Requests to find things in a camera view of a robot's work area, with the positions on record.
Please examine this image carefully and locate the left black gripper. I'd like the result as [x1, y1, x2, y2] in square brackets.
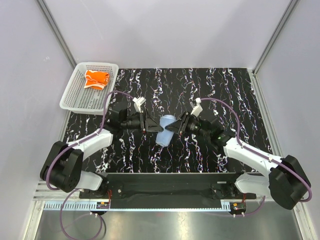
[121, 109, 164, 135]

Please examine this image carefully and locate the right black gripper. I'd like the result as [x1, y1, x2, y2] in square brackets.
[164, 111, 210, 140]

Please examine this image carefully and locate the light blue towel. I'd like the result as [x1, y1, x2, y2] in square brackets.
[155, 114, 176, 147]

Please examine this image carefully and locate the orange white patterned towel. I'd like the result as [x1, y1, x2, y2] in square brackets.
[84, 70, 110, 90]

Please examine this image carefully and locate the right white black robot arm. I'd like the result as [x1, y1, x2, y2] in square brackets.
[165, 112, 312, 210]

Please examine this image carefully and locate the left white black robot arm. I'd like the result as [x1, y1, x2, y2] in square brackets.
[40, 109, 163, 198]

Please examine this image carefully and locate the black marble pattern mat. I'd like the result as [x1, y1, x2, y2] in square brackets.
[53, 67, 285, 174]

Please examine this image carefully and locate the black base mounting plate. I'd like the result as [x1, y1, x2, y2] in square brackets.
[79, 173, 245, 200]

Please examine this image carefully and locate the white plastic basket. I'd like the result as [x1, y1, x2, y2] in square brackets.
[59, 62, 119, 116]

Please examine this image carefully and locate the left small electronics box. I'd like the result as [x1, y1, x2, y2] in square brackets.
[96, 201, 110, 209]

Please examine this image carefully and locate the small electronics box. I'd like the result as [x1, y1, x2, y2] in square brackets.
[231, 202, 247, 212]
[96, 201, 110, 209]

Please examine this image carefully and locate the right small electronics box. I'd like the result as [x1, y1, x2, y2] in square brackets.
[231, 202, 247, 212]

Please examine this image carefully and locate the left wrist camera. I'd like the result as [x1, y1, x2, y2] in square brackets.
[132, 96, 146, 113]

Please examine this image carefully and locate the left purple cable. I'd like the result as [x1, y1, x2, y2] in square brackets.
[46, 90, 137, 240]

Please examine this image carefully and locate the purple cable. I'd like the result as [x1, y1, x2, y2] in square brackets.
[46, 90, 137, 240]
[199, 97, 313, 218]

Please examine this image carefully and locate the slotted cable duct rail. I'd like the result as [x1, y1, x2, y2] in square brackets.
[44, 201, 231, 212]

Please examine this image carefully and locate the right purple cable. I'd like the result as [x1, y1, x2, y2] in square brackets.
[199, 97, 313, 218]

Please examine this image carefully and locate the aluminium frame rail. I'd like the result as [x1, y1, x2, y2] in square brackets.
[33, 181, 306, 201]

